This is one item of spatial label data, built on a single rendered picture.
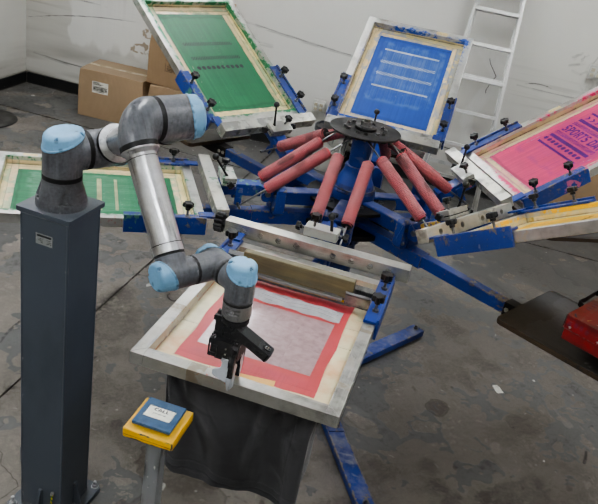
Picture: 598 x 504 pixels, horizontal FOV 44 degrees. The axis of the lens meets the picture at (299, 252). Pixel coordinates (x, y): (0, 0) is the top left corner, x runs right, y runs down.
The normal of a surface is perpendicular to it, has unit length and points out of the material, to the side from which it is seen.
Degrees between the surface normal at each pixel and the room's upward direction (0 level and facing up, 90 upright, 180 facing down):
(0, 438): 0
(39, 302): 90
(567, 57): 90
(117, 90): 90
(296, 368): 0
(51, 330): 90
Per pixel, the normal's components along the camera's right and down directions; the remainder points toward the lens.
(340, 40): -0.27, 0.39
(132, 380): 0.16, -0.88
